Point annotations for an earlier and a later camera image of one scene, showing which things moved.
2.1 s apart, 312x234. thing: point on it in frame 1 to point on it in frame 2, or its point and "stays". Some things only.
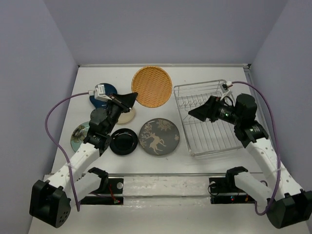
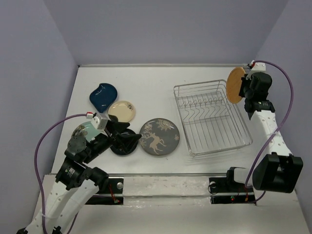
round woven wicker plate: x=153 y=86 to x=233 y=84
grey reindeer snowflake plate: x=159 y=136 stays
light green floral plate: x=79 y=134 stays
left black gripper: x=128 y=99 to x=126 y=141
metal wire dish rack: x=205 y=137 stays
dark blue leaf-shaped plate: x=109 y=89 stays
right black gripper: x=209 y=109 to x=244 y=81
